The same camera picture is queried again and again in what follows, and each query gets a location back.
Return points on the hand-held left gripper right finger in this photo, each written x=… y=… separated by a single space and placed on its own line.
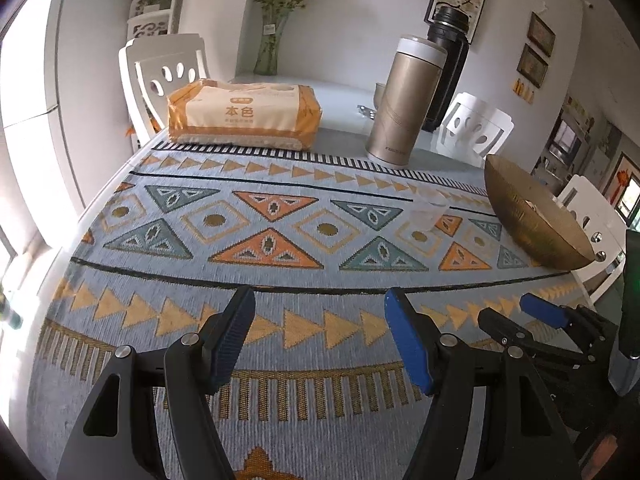
x=407 y=340

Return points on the golden woven bowl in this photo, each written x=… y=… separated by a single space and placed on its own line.
x=530 y=230

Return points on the white carved shelf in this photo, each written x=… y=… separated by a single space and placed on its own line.
x=150 y=25

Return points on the black thermos flask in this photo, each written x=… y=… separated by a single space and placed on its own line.
x=452 y=60

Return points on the gold thermos bottle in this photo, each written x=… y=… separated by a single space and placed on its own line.
x=400 y=105

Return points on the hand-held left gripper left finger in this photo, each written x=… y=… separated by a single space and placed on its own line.
x=230 y=340

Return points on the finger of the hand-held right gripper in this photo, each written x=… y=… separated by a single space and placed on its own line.
x=545 y=310
x=502 y=327

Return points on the framed picture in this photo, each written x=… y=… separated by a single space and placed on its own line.
x=532 y=66
x=542 y=34

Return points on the white chair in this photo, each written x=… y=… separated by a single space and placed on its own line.
x=475 y=125
x=150 y=70
x=585 y=200

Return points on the orange wall stickers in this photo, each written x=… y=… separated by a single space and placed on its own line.
x=523 y=91

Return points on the glass vase with flowers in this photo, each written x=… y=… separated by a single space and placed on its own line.
x=272 y=25

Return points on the clear plastic cup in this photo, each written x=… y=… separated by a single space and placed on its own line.
x=429 y=210

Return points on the patterned table mat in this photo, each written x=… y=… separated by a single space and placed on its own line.
x=300 y=270

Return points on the tissue pack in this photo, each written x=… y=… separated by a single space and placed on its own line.
x=245 y=112

